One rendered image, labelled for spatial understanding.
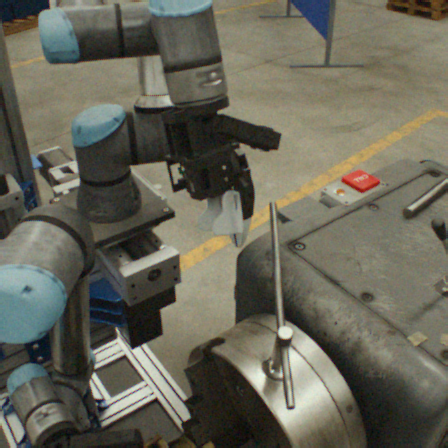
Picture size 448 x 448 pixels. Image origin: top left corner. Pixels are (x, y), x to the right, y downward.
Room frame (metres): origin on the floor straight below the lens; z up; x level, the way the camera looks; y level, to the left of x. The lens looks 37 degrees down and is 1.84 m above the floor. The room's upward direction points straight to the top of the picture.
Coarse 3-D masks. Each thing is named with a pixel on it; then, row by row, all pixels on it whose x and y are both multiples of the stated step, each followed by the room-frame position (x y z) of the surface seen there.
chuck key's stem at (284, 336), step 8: (280, 328) 0.46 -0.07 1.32; (288, 328) 0.46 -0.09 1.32; (280, 336) 0.45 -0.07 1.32; (288, 336) 0.45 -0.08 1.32; (280, 344) 0.44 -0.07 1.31; (288, 344) 0.45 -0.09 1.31; (272, 352) 0.46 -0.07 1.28; (272, 360) 0.45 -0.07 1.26; (272, 368) 0.46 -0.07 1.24; (280, 368) 0.46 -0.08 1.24
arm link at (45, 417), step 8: (40, 408) 0.47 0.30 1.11; (48, 408) 0.47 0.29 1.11; (56, 408) 0.47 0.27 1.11; (64, 408) 0.48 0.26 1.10; (32, 416) 0.45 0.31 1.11; (40, 416) 0.45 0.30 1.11; (48, 416) 0.45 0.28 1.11; (56, 416) 0.45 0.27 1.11; (64, 416) 0.46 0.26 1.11; (72, 416) 0.47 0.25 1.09; (32, 424) 0.44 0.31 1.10; (40, 424) 0.44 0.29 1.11; (48, 424) 0.44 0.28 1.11; (32, 432) 0.43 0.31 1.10; (40, 432) 0.43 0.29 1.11; (32, 440) 0.42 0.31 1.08
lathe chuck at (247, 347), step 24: (216, 336) 0.56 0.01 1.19; (240, 336) 0.53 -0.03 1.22; (264, 336) 0.52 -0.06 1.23; (192, 360) 0.56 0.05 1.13; (216, 360) 0.50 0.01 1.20; (240, 360) 0.47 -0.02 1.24; (264, 360) 0.47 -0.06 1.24; (240, 384) 0.45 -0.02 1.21; (264, 384) 0.43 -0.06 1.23; (312, 384) 0.44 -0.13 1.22; (240, 408) 0.45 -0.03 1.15; (264, 408) 0.41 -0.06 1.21; (312, 408) 0.41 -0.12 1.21; (336, 408) 0.42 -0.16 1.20; (264, 432) 0.41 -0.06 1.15; (288, 432) 0.37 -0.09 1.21; (312, 432) 0.38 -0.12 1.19; (336, 432) 0.39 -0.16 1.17
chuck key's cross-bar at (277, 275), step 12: (276, 204) 0.68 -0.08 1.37; (276, 216) 0.65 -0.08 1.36; (276, 228) 0.63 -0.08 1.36; (276, 240) 0.61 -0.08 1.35; (276, 252) 0.59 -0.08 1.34; (276, 264) 0.57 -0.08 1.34; (276, 276) 0.55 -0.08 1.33; (276, 288) 0.54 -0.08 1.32; (276, 300) 0.52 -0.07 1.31; (276, 312) 0.50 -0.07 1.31; (288, 360) 0.42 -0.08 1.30; (288, 372) 0.40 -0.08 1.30; (288, 384) 0.38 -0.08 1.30; (288, 396) 0.37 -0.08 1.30; (288, 408) 0.36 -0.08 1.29
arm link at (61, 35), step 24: (72, 0) 0.72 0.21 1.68; (96, 0) 0.74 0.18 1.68; (48, 24) 0.67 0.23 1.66; (72, 24) 0.67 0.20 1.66; (96, 24) 0.68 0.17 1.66; (120, 24) 0.68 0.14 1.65; (48, 48) 0.66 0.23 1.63; (72, 48) 0.66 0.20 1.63; (96, 48) 0.67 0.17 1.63; (120, 48) 0.68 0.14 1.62
